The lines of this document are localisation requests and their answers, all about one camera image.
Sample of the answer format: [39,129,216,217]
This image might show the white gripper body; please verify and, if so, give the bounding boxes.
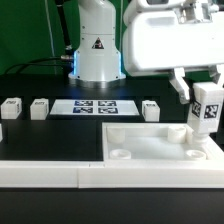
[123,9,224,76]

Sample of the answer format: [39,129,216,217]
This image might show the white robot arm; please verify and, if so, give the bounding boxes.
[69,0,224,104]

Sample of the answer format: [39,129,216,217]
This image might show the white U-shaped fence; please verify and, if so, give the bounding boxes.
[0,158,224,188]

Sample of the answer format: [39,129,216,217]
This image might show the black cables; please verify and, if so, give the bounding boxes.
[2,0,75,76]

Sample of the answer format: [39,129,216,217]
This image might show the white block at left edge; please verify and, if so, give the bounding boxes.
[0,123,3,143]

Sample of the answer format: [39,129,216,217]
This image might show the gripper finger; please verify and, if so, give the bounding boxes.
[169,67,190,104]
[209,64,224,86]

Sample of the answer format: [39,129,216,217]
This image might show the white marker plate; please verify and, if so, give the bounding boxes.
[50,99,139,116]

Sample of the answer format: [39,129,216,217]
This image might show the white square tabletop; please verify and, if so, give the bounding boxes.
[102,123,224,162]

